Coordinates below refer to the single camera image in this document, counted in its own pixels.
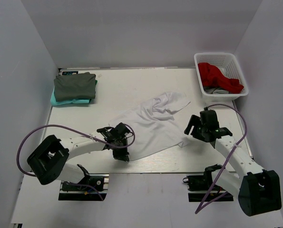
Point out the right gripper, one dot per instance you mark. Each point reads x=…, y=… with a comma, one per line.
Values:
x=194, y=121

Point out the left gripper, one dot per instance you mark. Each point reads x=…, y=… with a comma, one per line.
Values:
x=122, y=155

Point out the white t-shirt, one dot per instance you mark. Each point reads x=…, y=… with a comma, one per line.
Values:
x=154, y=124

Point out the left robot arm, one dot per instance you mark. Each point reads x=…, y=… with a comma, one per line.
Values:
x=49, y=161

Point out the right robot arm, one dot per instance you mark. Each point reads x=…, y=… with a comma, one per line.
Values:
x=257, y=190

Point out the red t-shirt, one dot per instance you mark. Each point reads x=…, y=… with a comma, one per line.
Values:
x=211, y=76

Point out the white plastic basket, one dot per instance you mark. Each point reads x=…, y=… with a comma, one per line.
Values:
x=229, y=67

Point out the grey folded t-shirt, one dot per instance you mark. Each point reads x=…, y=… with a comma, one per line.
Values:
x=77, y=86

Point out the teal folded t-shirt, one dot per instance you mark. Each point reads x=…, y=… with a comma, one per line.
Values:
x=54, y=102

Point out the blue sticker label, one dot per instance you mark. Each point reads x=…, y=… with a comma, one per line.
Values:
x=69, y=72

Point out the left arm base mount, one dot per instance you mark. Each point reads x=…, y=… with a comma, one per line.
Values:
x=91, y=188

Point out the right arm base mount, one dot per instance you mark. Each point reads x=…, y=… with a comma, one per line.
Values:
x=197, y=187

